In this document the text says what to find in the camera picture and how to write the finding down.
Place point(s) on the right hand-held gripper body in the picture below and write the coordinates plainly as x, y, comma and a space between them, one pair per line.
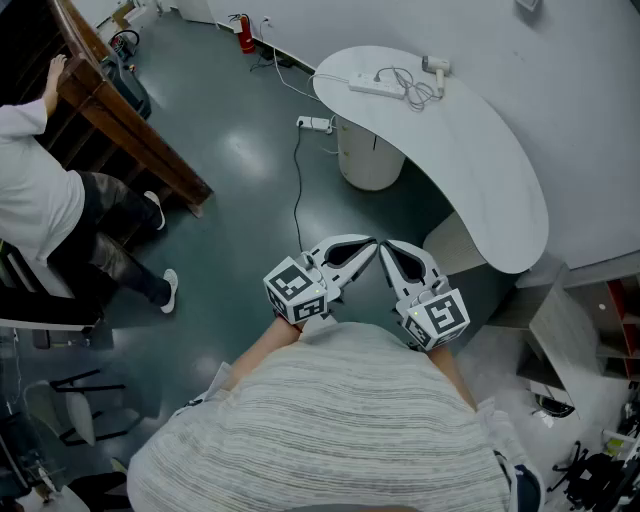
440, 315

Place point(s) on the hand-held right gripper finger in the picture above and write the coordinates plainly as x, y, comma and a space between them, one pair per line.
390, 272
427, 265

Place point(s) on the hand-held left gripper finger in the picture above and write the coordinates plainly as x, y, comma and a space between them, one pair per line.
325, 246
357, 272

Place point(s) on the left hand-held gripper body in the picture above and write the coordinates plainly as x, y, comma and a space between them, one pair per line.
295, 292

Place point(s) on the long white power strip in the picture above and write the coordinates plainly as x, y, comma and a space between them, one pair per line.
367, 86

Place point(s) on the person's right forearm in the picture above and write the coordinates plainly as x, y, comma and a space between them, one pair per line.
452, 375

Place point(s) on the person's left forearm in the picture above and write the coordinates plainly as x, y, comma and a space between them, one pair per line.
260, 350

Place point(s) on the small white power strip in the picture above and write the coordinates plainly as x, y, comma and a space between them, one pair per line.
312, 122

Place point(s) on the white hair dryer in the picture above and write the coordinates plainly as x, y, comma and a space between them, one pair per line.
434, 64

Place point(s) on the ribbed beige table leg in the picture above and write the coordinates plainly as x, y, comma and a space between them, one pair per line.
452, 247

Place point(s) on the white cylindrical table base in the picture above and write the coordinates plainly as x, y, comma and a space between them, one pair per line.
367, 160

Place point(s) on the grey wooden cabinet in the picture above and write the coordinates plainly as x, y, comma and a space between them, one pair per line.
560, 320

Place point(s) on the person's striped grey top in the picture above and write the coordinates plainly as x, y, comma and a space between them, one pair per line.
325, 425

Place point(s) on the black stands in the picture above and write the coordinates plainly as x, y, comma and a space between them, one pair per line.
595, 475

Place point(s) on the red fire extinguisher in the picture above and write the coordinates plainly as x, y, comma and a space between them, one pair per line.
246, 37

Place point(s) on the dark bin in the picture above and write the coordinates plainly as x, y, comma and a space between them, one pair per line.
127, 90

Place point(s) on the white chair with black frame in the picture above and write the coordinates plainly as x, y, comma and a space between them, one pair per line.
80, 415

